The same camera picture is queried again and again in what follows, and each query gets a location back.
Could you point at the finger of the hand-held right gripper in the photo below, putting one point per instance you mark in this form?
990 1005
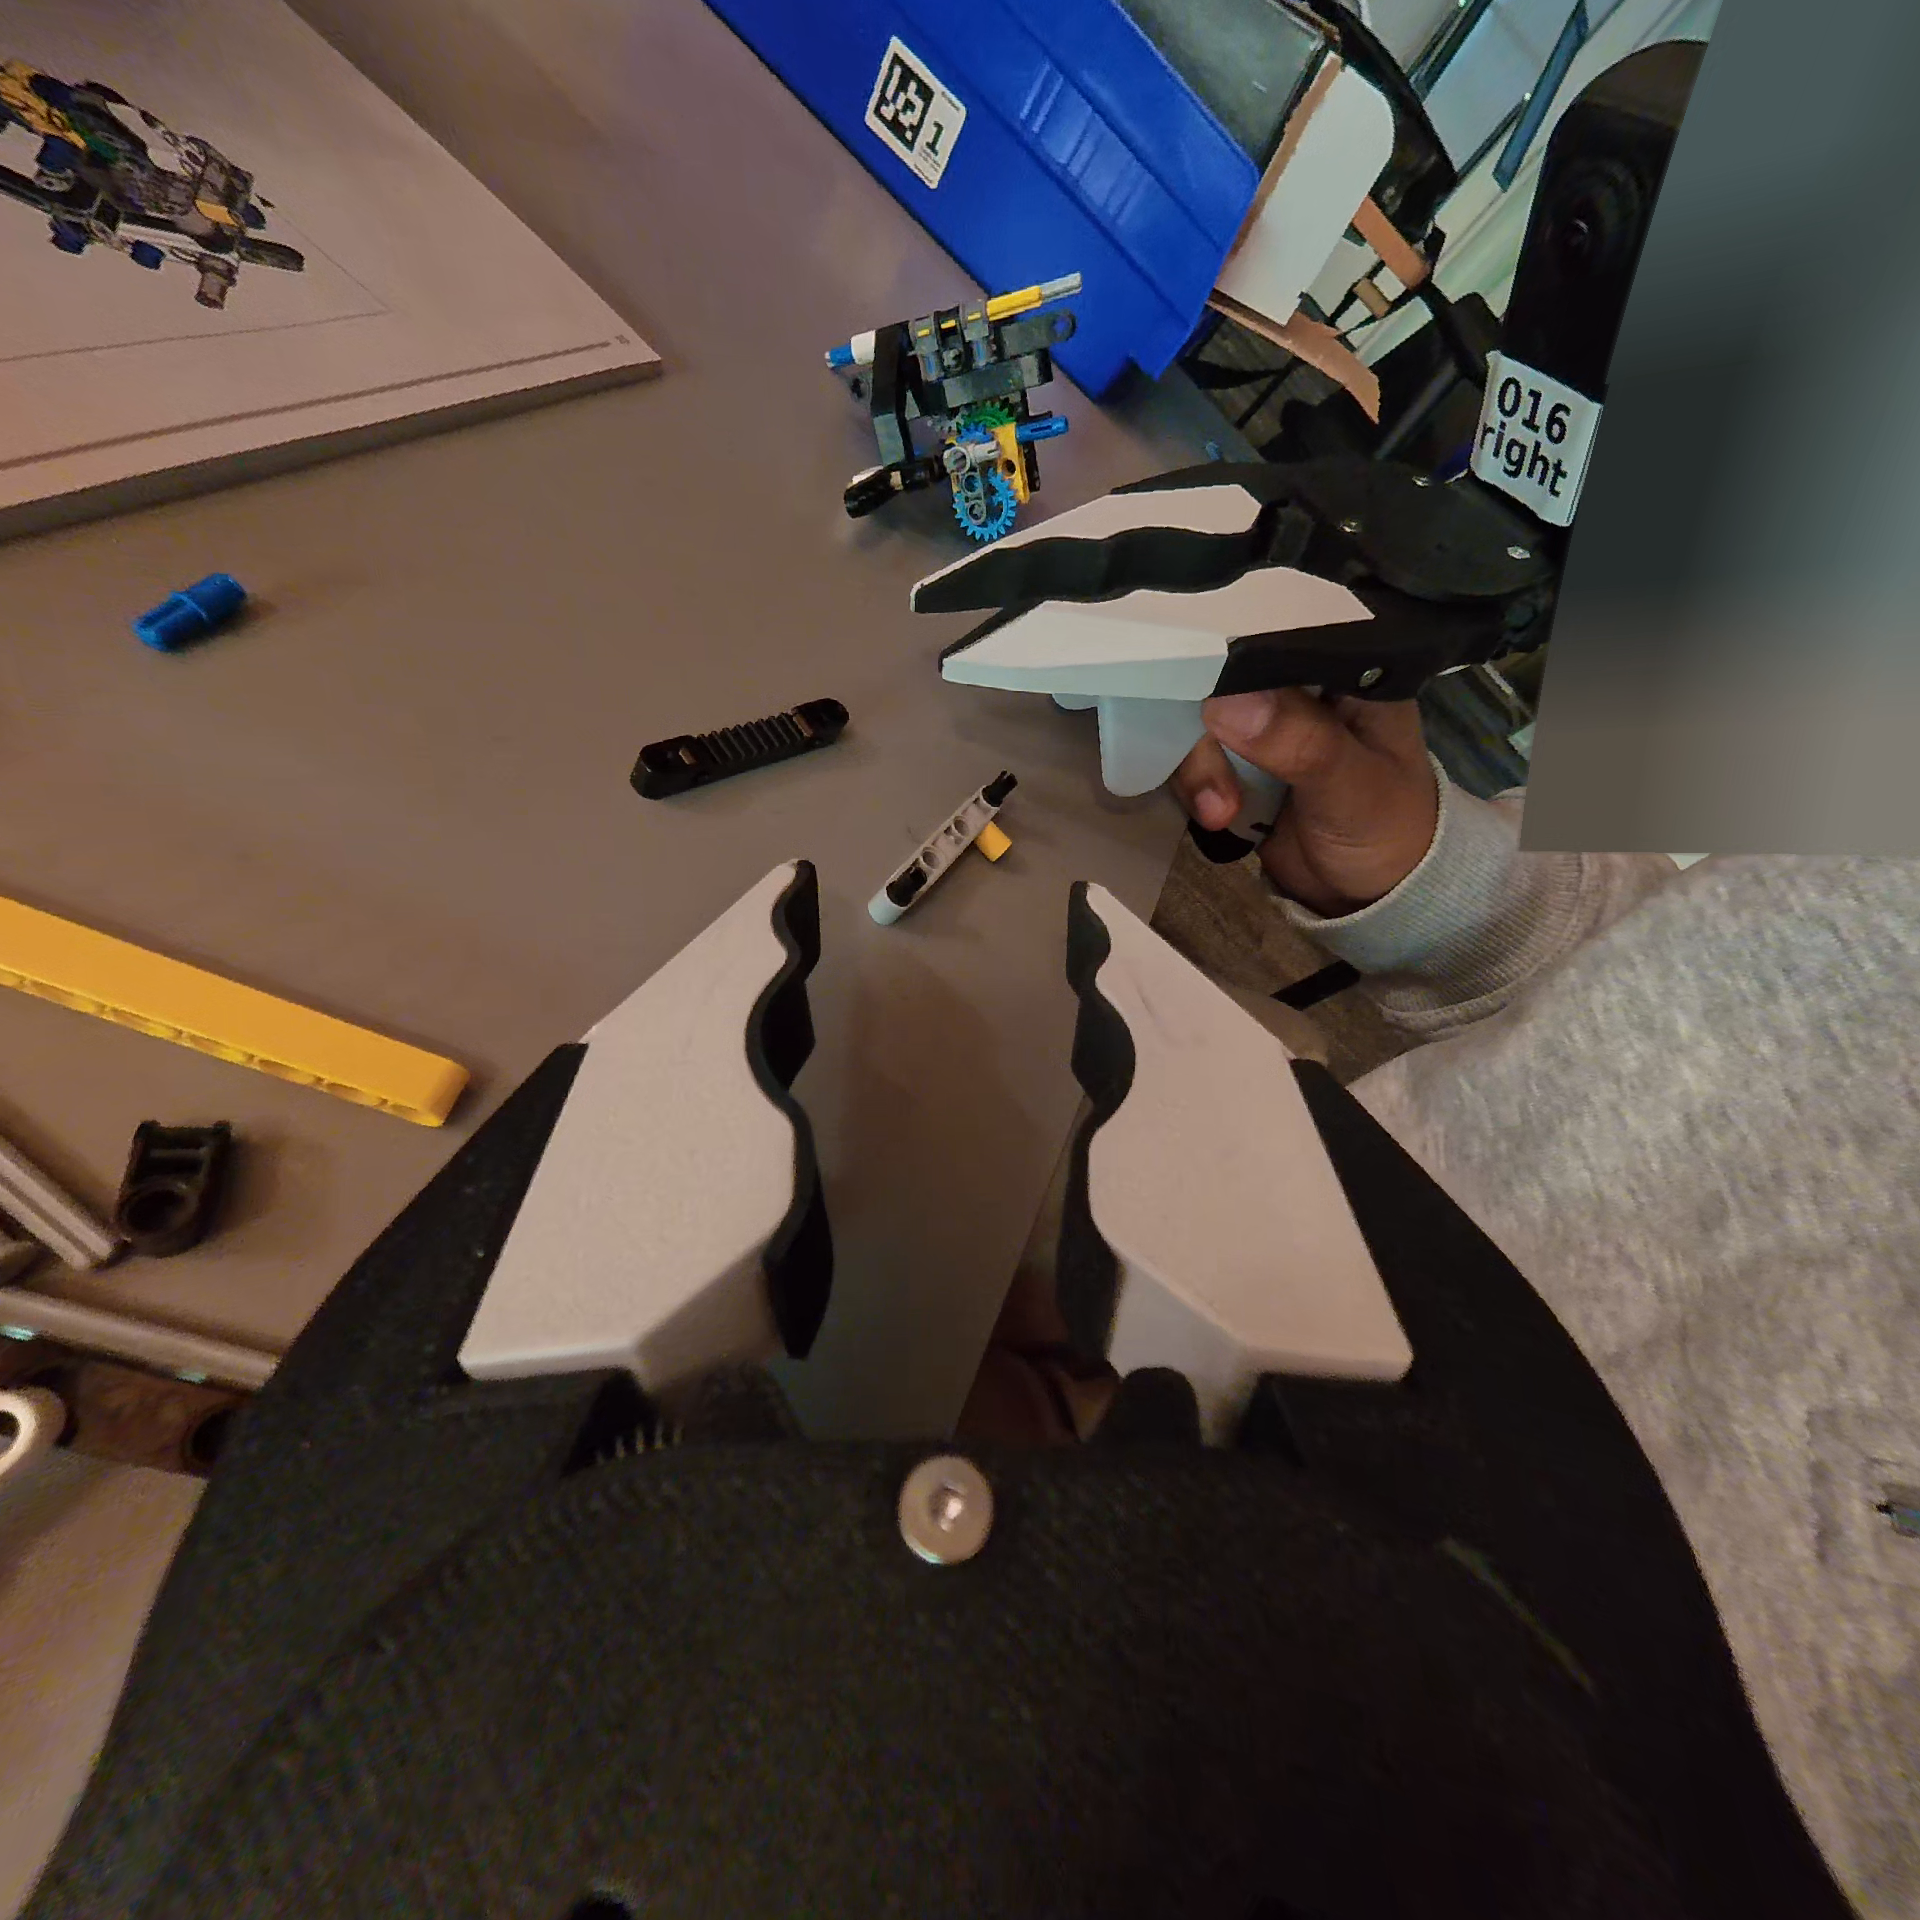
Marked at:
1141 525
1126 646

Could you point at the black lego gear rack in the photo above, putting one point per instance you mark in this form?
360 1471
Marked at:
735 748

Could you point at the black lego connector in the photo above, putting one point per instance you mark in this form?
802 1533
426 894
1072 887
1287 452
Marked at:
173 1190

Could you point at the person's grey clothing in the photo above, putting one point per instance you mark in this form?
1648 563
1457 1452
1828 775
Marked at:
1694 1277

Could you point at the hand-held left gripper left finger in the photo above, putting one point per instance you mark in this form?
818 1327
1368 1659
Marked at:
645 1155

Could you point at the partly built lego assembly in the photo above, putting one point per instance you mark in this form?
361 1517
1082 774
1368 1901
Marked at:
968 406

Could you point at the white lego piece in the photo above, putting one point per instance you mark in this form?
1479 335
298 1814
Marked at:
24 1435

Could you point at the blue plastic bin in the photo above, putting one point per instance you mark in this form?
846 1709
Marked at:
1095 195

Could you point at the long grey lego beam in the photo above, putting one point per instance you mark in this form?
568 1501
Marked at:
150 1338

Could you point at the short grey lego beam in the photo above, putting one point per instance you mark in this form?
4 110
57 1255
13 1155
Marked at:
44 1208

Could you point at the person's right forearm grey sleeve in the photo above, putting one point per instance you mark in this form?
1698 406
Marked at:
1517 901

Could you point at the cardboard box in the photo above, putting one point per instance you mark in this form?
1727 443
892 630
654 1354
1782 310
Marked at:
1320 195

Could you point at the person's right hand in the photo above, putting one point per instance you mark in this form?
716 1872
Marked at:
1359 810

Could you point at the blue lego pin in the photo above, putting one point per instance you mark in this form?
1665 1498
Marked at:
189 614

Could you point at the long yellow lego beam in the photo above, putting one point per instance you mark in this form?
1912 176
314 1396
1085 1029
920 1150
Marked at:
224 1013

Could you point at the lego instruction booklet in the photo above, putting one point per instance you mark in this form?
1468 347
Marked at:
330 390

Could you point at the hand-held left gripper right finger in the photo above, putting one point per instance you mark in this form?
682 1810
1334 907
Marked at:
1238 1186

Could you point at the white lego beam with pins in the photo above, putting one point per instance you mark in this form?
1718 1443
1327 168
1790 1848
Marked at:
943 853

